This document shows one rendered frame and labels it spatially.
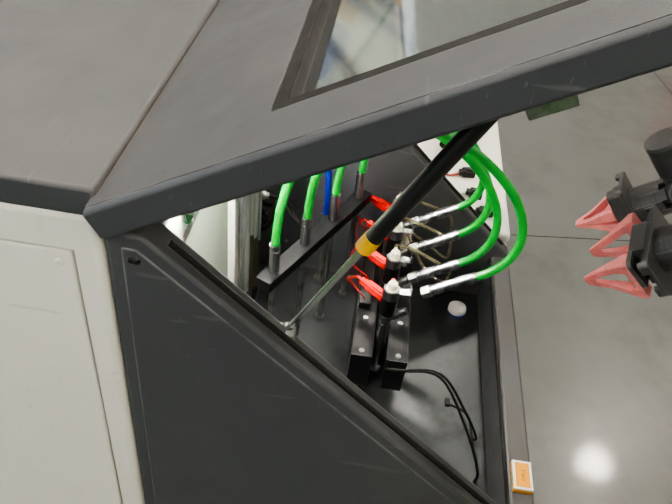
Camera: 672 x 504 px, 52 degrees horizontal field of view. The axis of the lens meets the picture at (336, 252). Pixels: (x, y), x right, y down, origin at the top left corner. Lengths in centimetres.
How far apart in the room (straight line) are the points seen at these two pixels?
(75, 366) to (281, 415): 25
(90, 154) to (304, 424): 40
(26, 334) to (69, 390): 10
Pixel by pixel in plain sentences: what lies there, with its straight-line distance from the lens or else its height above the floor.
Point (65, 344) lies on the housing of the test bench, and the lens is 85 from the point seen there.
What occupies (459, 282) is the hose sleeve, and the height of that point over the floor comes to 115.
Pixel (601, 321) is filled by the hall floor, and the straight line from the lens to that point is 294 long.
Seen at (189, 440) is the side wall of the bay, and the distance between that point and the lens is 94.
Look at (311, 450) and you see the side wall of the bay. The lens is 91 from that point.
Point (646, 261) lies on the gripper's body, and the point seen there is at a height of 139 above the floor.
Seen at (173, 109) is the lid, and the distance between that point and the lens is 76.
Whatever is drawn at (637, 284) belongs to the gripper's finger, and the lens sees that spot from 93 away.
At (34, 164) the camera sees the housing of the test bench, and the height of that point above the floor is 150.
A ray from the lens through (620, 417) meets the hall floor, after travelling 264.
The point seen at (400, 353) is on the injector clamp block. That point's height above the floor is 98.
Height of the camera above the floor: 190
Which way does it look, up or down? 41 degrees down
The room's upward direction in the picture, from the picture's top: 8 degrees clockwise
